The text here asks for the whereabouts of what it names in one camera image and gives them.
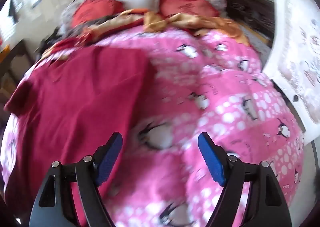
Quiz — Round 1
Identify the red heart pillow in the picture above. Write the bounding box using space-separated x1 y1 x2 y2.
71 0 124 27
159 0 220 19

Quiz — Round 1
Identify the black cloth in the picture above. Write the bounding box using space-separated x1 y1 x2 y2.
41 29 65 50

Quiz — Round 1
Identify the orange and yellow cloth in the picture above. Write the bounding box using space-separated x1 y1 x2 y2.
80 8 250 42

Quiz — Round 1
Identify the black wall item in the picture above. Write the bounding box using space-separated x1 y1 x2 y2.
7 0 19 24

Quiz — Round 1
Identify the maroon shirt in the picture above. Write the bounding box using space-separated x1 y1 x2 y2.
4 43 154 227

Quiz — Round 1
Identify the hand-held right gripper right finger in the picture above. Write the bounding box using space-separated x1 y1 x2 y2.
197 132 292 227

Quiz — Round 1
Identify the dark patterned cloth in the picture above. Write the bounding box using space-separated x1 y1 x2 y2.
82 16 118 30

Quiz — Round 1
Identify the red and yellow cloth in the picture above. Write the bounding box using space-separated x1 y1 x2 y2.
41 38 83 60

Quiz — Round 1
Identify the dark wooden cabinet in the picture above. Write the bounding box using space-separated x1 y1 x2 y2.
216 0 277 47

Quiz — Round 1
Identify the pink penguin print blanket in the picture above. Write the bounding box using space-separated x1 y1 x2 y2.
0 27 304 227

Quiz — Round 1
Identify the white plastic chair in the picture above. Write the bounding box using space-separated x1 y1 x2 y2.
261 0 320 146

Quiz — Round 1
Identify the dark wooden table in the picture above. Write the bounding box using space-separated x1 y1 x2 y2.
0 39 33 87

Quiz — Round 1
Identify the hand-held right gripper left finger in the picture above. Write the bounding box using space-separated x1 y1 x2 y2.
29 132 123 227

